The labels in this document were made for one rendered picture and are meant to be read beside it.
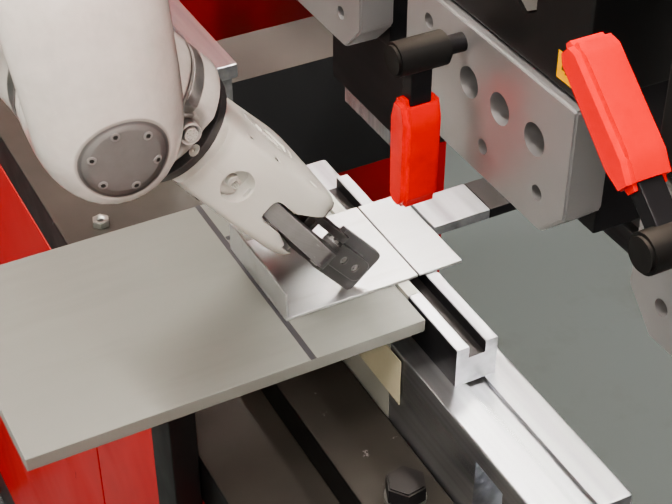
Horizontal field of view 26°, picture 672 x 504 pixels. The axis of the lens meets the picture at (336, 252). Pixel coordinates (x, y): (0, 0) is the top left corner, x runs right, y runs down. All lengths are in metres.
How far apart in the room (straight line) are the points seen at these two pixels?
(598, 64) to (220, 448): 0.52
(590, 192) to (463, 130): 0.09
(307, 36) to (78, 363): 0.64
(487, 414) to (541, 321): 1.58
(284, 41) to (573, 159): 0.81
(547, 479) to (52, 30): 0.40
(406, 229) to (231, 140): 0.21
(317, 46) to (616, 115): 0.89
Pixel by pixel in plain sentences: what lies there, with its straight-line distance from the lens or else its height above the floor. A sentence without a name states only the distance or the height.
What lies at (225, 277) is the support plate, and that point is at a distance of 0.96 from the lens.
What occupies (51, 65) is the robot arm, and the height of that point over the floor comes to 1.26.
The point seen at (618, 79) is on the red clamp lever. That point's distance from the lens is 0.58.
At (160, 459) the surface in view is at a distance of 1.03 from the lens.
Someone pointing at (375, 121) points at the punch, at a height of 1.09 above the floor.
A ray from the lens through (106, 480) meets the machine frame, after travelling 1.37.
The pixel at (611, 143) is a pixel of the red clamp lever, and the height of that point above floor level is 1.29.
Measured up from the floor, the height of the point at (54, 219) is 0.87.
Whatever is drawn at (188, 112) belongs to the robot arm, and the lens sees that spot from 0.81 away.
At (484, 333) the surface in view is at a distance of 0.92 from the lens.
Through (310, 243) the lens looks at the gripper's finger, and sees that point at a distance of 0.86.
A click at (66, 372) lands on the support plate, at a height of 1.00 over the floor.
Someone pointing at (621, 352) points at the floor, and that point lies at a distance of 2.44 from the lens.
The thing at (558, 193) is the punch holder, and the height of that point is 1.21.
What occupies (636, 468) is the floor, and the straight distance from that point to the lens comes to 2.25.
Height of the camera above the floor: 1.60
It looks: 38 degrees down
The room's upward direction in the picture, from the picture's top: straight up
